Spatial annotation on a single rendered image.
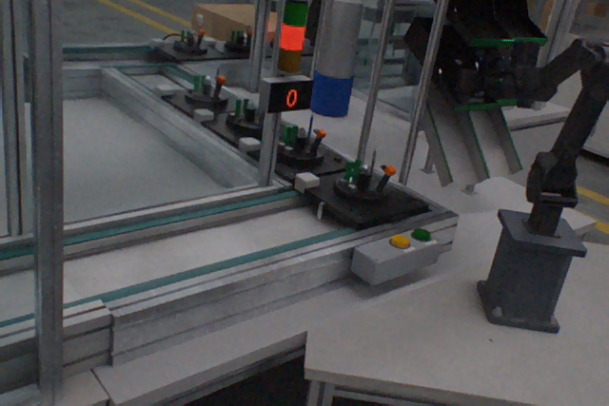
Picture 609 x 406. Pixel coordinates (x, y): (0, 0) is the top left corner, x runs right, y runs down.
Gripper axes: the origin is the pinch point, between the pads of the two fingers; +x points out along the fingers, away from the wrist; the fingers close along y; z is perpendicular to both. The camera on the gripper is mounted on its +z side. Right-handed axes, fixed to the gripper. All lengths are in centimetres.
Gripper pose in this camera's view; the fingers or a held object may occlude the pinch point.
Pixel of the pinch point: (477, 83)
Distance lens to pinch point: 170.1
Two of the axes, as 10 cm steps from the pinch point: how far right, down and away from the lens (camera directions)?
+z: 0.9, -9.8, -1.6
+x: -4.1, -1.8, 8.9
